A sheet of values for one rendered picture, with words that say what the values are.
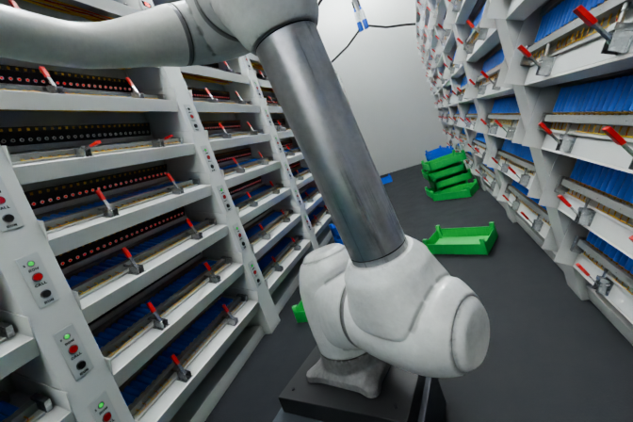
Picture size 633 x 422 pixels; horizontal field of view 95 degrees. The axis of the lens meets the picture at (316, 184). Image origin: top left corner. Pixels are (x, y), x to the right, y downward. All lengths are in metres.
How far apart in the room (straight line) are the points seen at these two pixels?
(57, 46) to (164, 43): 0.14
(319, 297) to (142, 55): 0.53
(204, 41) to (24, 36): 0.23
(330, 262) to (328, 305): 0.08
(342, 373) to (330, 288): 0.19
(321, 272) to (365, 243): 0.19
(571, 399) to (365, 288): 0.63
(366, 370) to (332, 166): 0.45
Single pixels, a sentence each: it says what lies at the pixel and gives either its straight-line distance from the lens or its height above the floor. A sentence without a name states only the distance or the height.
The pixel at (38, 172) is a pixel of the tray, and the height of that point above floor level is 0.90.
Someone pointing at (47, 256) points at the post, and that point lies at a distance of 0.96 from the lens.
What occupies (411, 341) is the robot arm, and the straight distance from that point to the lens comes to 0.49.
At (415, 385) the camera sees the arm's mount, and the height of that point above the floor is 0.23.
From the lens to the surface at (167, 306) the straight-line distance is 1.19.
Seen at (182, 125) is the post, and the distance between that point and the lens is 1.39.
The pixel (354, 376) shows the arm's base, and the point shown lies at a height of 0.26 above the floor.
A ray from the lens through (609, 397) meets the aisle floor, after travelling 1.01.
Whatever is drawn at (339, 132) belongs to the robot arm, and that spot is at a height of 0.73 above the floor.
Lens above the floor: 0.72
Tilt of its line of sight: 6 degrees down
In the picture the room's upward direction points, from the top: 20 degrees counter-clockwise
